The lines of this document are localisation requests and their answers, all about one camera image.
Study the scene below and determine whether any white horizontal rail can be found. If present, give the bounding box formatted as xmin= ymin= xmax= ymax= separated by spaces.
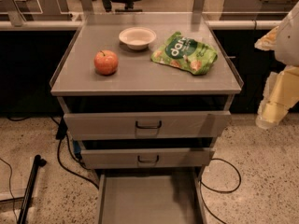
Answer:
xmin=0 ymin=21 xmax=280 ymax=31

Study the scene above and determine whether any grey drawer cabinet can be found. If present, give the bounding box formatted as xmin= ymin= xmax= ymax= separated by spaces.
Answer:
xmin=50 ymin=12 xmax=244 ymax=224

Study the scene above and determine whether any black floor cable right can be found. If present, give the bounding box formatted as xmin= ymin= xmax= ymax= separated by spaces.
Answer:
xmin=199 ymin=158 xmax=242 ymax=224

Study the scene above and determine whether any white bowl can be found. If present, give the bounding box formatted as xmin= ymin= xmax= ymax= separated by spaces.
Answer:
xmin=119 ymin=27 xmax=156 ymax=50

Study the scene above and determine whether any thin black cable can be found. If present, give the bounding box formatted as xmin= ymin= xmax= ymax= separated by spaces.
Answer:
xmin=0 ymin=158 xmax=19 ymax=223

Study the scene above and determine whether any grey drawer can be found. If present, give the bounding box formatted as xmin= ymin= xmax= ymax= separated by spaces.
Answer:
xmin=81 ymin=138 xmax=214 ymax=169
xmin=94 ymin=168 xmax=207 ymax=224
xmin=58 ymin=95 xmax=231 ymax=140

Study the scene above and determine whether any top grey drawer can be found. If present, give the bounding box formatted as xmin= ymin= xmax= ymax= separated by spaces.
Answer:
xmin=58 ymin=95 xmax=231 ymax=140

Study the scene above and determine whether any black floor cable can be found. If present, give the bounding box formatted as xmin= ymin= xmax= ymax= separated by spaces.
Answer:
xmin=6 ymin=115 xmax=100 ymax=189
xmin=199 ymin=158 xmax=242 ymax=224

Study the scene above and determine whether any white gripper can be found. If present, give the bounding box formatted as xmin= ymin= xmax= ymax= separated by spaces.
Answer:
xmin=254 ymin=2 xmax=299 ymax=130

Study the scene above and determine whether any black floor cable left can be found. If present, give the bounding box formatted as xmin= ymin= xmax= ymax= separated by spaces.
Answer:
xmin=6 ymin=115 xmax=100 ymax=189

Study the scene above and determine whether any red apple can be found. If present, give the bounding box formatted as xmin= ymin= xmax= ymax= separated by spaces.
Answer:
xmin=93 ymin=50 xmax=119 ymax=76

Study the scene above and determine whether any black metal bar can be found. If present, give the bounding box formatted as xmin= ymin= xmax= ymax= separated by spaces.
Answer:
xmin=17 ymin=155 xmax=47 ymax=224

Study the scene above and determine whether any green rice chip bag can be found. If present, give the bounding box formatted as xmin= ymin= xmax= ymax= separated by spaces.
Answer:
xmin=150 ymin=32 xmax=218 ymax=76

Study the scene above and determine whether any middle grey drawer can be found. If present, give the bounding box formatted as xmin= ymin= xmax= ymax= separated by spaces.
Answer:
xmin=81 ymin=138 xmax=214 ymax=169

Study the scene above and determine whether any bottom grey drawer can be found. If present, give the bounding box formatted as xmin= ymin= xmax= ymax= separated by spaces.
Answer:
xmin=94 ymin=168 xmax=207 ymax=224

